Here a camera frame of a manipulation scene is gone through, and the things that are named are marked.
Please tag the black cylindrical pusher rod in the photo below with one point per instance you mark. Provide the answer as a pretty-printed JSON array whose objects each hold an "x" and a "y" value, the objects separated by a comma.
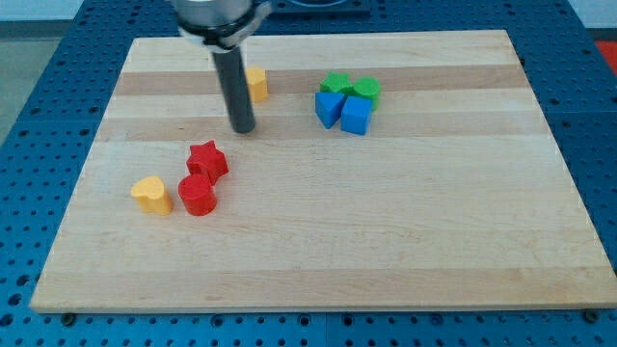
[{"x": 232, "y": 78}]

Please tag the yellow hexagon block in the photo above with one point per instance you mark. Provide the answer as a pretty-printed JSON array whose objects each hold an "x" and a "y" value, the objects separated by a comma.
[{"x": 257, "y": 83}]

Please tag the red star block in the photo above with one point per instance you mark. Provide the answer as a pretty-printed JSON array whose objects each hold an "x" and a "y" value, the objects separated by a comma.
[{"x": 208, "y": 160}]

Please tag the green star block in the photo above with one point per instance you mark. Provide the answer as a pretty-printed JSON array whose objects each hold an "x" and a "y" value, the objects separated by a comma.
[{"x": 336, "y": 82}]

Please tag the blue triangle block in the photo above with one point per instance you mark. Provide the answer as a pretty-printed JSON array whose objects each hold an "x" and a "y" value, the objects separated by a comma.
[{"x": 328, "y": 107}]

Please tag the red cylinder block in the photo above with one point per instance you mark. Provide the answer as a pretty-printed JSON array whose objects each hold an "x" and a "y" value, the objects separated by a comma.
[{"x": 197, "y": 194}]

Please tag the blue cube block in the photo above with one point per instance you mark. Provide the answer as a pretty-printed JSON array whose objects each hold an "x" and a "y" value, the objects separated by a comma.
[{"x": 356, "y": 115}]

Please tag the green cylinder block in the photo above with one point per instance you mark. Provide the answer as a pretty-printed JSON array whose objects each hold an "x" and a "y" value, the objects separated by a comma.
[{"x": 368, "y": 88}]

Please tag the yellow heart block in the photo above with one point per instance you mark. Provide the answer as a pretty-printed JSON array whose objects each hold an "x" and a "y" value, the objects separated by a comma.
[{"x": 152, "y": 196}]

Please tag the wooden board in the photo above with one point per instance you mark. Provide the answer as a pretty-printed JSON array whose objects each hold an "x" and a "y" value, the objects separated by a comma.
[{"x": 456, "y": 198}]

